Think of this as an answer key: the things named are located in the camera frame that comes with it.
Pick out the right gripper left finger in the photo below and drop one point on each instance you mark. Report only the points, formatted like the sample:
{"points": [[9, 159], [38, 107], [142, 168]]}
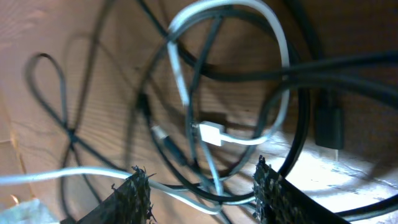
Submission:
{"points": [[128, 204]]}

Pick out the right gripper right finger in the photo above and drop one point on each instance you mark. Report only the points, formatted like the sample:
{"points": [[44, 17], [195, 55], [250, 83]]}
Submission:
{"points": [[278, 201]]}

